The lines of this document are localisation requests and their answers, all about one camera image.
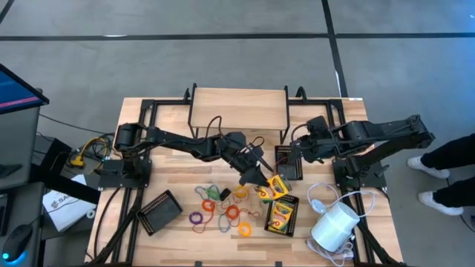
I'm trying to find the white printed cardboard box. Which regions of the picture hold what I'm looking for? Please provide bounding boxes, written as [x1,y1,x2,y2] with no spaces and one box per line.
[42,174,98,234]

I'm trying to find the blue rubber band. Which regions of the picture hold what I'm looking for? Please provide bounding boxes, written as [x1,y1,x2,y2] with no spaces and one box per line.
[217,213,232,234]

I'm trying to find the black slotted plastic basket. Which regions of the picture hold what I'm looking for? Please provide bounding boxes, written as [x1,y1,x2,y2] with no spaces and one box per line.
[263,194,301,238]
[274,145,304,182]
[135,189,184,237]

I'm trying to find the black computer mouse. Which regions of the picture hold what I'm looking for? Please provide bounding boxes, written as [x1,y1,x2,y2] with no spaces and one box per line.
[1,223,34,263]

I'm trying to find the computer monitor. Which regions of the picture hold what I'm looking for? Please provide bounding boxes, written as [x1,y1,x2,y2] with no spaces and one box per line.
[0,62,50,116]

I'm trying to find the black equipment box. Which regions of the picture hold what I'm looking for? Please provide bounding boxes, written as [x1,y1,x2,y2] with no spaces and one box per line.
[36,136,73,175]

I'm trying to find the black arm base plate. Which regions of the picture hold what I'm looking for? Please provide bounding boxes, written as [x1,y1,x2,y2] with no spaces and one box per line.
[331,157,388,189]
[97,158,154,189]

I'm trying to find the yellow Crayola crayon box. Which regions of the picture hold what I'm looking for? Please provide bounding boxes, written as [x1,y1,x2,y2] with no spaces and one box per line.
[267,200,295,234]
[258,174,291,204]

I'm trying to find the grey computer case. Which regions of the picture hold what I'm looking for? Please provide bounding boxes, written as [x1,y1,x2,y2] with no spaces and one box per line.
[0,105,42,192]

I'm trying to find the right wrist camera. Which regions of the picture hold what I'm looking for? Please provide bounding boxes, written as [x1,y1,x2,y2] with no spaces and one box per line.
[306,115,328,135]

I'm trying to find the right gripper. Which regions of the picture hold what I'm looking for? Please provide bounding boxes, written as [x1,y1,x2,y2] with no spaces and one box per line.
[291,132,332,165]

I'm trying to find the person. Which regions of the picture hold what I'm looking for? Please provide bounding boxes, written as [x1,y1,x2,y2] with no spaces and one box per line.
[407,132,475,217]

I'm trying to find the white cylinder with cable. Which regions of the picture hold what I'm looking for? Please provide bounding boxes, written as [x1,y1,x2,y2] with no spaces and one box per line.
[304,181,377,267]

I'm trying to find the wooden shelf riser black legs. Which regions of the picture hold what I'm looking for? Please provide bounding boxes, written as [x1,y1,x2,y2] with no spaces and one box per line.
[187,83,291,144]

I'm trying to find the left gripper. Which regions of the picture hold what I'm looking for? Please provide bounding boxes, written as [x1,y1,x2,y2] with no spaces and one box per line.
[221,131,276,188]

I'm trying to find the green coil wrist keychain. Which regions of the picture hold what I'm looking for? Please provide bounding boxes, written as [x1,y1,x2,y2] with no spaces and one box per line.
[205,184,223,202]

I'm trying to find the yellow cable bundle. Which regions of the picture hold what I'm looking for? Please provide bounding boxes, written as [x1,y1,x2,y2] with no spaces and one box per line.
[68,135,114,170]

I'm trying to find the thin red rubber band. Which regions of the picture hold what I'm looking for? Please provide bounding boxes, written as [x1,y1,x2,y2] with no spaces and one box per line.
[276,155,298,175]
[191,209,217,234]
[237,206,261,220]

